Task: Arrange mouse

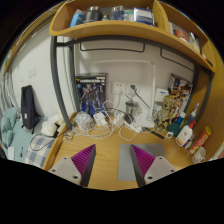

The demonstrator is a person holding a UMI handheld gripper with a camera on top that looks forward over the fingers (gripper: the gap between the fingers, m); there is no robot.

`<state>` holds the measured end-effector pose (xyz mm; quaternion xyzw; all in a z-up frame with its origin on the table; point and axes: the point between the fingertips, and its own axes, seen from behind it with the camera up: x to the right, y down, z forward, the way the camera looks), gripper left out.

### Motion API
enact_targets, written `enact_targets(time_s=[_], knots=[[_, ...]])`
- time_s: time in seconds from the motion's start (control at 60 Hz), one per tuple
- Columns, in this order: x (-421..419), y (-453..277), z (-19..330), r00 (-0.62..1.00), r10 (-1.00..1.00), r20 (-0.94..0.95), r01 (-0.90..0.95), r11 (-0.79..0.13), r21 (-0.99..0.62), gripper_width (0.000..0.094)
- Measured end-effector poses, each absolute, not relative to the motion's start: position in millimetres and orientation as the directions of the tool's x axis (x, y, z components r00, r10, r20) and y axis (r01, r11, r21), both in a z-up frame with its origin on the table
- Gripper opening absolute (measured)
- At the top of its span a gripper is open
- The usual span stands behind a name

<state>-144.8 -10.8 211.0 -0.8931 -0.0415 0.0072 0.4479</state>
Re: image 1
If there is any dark green jar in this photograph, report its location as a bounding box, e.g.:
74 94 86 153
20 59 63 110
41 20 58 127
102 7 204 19
167 121 183 138

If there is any blue-topped spray bottle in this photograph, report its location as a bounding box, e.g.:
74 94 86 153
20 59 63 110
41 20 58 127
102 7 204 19
183 102 200 128

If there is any red snack can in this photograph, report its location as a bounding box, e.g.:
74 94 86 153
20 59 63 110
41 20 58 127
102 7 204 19
188 125 212 156

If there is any teal plaid bedding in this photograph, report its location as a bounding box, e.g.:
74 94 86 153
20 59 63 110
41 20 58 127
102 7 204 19
0 106 56 168

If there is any grey mouse pad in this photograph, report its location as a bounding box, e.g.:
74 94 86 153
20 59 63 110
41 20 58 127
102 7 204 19
117 143 167 183

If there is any white tangled charger cable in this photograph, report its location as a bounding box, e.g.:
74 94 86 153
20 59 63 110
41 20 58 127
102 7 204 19
71 99 134 141

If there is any black bag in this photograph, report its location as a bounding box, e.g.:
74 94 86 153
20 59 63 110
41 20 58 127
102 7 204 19
20 84 40 130

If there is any blue robot model kit box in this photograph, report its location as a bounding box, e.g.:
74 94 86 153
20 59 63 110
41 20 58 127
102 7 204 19
75 73 108 116

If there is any clear snack bag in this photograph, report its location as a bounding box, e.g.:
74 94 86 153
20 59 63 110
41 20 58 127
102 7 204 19
64 131 75 143

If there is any tan robot figure model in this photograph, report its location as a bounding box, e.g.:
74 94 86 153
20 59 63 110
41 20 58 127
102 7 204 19
156 94 179 131

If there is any white wall socket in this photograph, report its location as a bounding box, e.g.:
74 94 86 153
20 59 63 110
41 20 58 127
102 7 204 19
125 82 141 96
112 81 127 96

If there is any clear plastic lidded container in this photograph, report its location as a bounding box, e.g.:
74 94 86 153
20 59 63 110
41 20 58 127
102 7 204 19
74 111 93 132

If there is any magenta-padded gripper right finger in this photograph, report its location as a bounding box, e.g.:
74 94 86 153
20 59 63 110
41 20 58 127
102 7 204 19
129 143 178 188

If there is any wooden shelf unit, grey frame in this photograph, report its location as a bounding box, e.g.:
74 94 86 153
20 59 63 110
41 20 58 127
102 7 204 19
48 0 216 133

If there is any white multi-port charger block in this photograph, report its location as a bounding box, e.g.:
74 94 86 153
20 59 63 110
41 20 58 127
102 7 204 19
92 112 109 128

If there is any white power strip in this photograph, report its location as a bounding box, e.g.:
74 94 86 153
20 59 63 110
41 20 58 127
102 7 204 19
123 119 144 134

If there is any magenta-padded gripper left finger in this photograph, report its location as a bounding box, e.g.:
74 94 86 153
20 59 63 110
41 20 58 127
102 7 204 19
48 143 97 188

